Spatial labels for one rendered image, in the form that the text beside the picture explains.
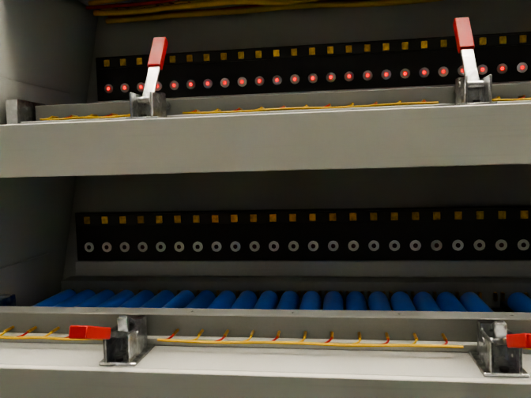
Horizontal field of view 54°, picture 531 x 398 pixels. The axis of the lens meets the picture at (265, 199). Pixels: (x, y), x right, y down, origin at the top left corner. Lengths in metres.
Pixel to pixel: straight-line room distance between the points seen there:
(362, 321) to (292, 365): 0.07
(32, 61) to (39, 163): 0.17
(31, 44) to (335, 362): 0.45
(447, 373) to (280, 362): 0.11
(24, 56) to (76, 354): 0.32
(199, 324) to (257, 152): 0.14
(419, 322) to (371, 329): 0.04
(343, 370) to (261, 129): 0.19
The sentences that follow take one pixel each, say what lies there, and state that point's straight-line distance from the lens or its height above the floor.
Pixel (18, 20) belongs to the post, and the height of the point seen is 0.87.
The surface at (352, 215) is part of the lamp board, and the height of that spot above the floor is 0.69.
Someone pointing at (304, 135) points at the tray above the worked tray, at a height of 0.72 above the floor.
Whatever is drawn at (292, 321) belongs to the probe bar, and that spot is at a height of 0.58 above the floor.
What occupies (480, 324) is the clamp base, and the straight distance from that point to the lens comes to 0.41.
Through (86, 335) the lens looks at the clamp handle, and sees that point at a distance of 0.35.
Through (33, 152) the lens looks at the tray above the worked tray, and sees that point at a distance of 0.48.
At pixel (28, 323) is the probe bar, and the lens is 0.49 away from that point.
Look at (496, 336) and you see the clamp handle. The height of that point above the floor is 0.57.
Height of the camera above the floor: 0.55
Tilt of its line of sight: 17 degrees up
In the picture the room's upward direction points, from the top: 1 degrees clockwise
